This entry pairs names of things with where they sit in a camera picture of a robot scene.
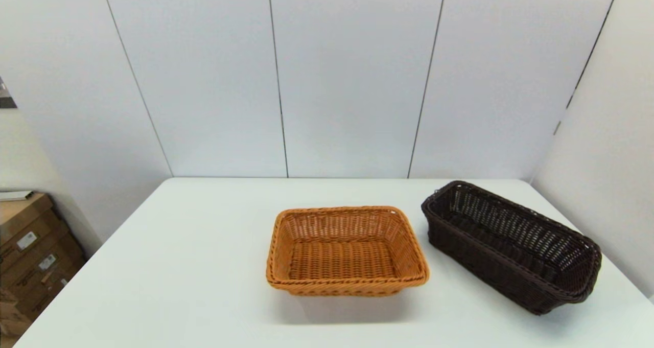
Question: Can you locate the brown cardboard box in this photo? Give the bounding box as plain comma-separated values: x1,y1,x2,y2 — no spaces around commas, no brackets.
0,192,69,259
0,269,85,322
0,230,86,292

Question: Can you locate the orange wicker basket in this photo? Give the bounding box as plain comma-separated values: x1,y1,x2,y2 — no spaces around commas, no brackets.
266,205,430,297

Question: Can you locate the dark wall fixture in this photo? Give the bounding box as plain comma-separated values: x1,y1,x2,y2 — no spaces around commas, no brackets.
0,77,17,109

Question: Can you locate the dark brown wicker basket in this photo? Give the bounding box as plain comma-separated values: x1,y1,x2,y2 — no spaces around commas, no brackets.
421,180,602,316

